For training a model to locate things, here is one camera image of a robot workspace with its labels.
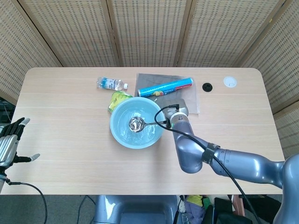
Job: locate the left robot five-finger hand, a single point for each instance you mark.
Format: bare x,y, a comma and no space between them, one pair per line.
7,147

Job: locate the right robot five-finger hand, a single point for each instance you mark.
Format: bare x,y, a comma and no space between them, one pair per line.
181,107

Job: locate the metal ladle black handle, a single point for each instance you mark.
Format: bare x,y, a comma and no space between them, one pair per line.
136,124

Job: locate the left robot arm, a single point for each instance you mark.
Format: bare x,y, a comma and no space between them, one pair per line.
2,180

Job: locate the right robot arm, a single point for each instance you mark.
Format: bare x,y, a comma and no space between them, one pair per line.
233,161

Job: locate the light blue bowl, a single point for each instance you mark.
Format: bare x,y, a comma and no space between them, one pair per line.
130,140

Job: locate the clear plastic water bottle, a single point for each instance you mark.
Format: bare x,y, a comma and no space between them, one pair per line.
109,83

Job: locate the blue food wrap roll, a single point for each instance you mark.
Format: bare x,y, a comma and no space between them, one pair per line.
163,88

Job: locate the black equipment rack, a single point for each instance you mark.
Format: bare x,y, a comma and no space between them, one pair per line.
4,112

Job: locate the grey cloth in clear bag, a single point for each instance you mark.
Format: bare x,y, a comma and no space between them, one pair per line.
144,80

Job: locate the white round grommet cap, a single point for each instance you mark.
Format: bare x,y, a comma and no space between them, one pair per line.
230,81

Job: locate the yellow green snack pouch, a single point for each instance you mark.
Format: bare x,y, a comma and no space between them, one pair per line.
115,100

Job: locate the woven bamboo folding screen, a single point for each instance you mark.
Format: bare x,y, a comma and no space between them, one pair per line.
149,35

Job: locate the colourful cloth bundle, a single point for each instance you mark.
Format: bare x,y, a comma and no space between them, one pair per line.
195,207

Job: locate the grey robot torso base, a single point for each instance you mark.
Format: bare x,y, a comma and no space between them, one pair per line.
137,210

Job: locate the black bag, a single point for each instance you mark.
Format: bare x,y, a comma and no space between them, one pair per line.
224,210

